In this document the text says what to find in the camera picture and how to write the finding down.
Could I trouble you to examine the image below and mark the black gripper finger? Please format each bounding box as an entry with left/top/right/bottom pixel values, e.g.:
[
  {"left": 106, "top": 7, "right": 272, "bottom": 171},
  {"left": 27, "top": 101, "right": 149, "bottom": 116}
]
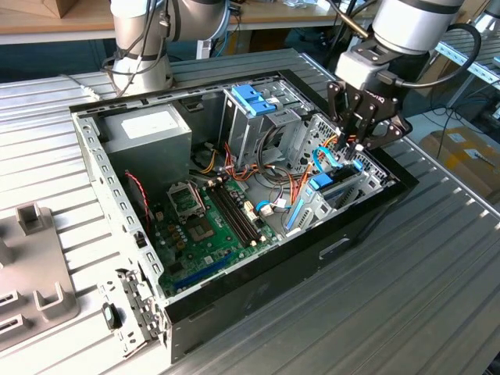
[
  {"left": 352, "top": 112, "right": 415, "bottom": 159},
  {"left": 327, "top": 80, "right": 363, "bottom": 158}
]

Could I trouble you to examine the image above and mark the orange yellow red power wire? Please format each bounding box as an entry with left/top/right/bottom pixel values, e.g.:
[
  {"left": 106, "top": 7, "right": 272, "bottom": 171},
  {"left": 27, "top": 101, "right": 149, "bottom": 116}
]
[{"left": 323, "top": 132, "right": 359, "bottom": 152}]

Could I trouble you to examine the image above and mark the blue data wire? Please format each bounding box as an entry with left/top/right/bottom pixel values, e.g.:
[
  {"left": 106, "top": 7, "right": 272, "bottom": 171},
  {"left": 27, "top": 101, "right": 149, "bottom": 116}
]
[{"left": 312, "top": 146, "right": 341, "bottom": 175}]

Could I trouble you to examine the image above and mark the hard disk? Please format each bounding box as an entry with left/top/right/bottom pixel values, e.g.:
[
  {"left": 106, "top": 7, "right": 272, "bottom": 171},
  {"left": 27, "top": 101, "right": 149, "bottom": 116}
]
[{"left": 286, "top": 159, "right": 366, "bottom": 232}]

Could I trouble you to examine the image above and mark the grey metal disk bay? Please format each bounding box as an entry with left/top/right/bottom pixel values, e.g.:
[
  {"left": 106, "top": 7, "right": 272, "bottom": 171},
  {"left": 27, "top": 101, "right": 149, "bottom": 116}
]
[{"left": 283, "top": 162, "right": 386, "bottom": 238}]

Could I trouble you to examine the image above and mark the large cardboard box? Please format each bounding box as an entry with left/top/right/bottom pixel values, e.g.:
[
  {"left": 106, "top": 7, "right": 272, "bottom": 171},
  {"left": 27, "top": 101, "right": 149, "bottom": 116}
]
[{"left": 417, "top": 124, "right": 500, "bottom": 204}]

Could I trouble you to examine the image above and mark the blue plastic bay latch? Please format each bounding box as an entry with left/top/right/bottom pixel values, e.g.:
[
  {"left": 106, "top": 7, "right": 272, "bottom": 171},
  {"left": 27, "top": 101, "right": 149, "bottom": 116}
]
[{"left": 230, "top": 84, "right": 279, "bottom": 117}]

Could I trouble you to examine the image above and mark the grey metal drive cage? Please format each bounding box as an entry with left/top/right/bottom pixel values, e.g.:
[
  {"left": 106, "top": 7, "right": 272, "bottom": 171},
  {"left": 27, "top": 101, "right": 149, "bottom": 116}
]
[{"left": 218, "top": 76, "right": 313, "bottom": 173}]

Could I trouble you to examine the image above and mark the long wooden desk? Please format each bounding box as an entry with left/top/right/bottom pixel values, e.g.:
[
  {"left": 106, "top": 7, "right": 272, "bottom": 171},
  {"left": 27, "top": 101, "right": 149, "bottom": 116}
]
[{"left": 0, "top": 0, "right": 466, "bottom": 46}]

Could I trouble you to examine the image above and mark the black RAM slot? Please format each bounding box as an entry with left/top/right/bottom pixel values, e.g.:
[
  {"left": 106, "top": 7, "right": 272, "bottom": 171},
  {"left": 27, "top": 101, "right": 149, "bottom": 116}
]
[
  {"left": 216, "top": 183, "right": 262, "bottom": 242},
  {"left": 206, "top": 186, "right": 251, "bottom": 248}
]

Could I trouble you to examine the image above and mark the thin metal locking lever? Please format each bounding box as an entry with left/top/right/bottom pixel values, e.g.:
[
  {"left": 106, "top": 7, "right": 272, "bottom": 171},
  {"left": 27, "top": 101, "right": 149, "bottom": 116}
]
[{"left": 188, "top": 181, "right": 207, "bottom": 214}]

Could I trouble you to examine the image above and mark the black open PC case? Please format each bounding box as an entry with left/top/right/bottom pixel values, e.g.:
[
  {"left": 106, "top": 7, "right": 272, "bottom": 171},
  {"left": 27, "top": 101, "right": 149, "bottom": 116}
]
[{"left": 68, "top": 68, "right": 421, "bottom": 364}]

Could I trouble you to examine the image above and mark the silver socket cover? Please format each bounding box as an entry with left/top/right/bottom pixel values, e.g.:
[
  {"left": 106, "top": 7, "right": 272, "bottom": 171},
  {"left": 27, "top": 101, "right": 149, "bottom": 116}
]
[{"left": 166, "top": 181, "right": 207, "bottom": 220}]

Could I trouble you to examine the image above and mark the green motherboard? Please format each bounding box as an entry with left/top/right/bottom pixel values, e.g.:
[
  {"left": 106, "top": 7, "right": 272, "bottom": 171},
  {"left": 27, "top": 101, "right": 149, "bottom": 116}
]
[{"left": 150, "top": 177, "right": 280, "bottom": 298}]

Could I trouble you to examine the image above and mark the grey power supply unit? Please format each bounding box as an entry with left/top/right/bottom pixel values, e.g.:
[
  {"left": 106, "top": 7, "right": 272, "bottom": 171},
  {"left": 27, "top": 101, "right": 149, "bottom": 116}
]
[{"left": 99, "top": 103, "right": 193, "bottom": 196}]

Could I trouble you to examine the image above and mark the blue expansion slot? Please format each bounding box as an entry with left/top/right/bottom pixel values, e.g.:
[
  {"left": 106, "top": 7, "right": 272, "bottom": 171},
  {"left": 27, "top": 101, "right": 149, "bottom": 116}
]
[{"left": 173, "top": 252, "right": 238, "bottom": 292}]

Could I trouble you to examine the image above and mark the brown box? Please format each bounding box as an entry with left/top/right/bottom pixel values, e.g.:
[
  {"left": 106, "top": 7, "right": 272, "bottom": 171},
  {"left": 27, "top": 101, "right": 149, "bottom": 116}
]
[{"left": 41, "top": 0, "right": 81, "bottom": 20}]

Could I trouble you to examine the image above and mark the black case rear latch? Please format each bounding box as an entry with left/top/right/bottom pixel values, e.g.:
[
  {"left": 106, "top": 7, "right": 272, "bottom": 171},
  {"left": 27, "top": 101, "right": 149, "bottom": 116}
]
[{"left": 100, "top": 301, "right": 123, "bottom": 331}]

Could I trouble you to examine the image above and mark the grey parts rack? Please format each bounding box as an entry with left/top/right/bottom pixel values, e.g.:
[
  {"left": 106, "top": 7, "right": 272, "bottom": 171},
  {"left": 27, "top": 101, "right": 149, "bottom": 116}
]
[{"left": 0, "top": 201, "right": 81, "bottom": 352}]

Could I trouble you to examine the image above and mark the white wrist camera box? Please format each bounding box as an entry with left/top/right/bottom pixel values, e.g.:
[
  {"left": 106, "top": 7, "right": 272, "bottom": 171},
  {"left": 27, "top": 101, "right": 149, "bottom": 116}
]
[{"left": 334, "top": 49, "right": 390, "bottom": 93}]

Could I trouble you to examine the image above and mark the black cable with brass connector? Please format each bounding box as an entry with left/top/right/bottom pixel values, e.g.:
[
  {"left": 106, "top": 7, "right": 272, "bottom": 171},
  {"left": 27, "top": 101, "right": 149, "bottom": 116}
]
[{"left": 327, "top": 0, "right": 372, "bottom": 40}]

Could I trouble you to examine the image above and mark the orange yellow wire bundle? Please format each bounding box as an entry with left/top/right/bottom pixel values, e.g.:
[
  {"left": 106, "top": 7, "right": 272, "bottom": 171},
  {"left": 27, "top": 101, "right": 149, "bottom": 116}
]
[{"left": 224, "top": 141, "right": 313, "bottom": 206}]

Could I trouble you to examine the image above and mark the blue wire with white plug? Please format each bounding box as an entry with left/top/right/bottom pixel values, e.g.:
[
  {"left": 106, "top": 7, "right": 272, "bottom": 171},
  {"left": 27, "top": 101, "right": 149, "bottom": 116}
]
[{"left": 253, "top": 198, "right": 292, "bottom": 216}]

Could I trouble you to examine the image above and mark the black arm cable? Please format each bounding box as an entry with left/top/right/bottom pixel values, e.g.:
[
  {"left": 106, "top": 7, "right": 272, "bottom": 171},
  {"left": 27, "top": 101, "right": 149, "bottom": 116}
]
[{"left": 58, "top": 0, "right": 175, "bottom": 101}]

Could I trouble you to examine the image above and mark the red black fan wire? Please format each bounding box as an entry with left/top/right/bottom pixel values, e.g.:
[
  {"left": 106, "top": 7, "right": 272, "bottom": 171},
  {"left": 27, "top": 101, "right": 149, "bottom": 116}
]
[{"left": 124, "top": 170, "right": 152, "bottom": 231}]

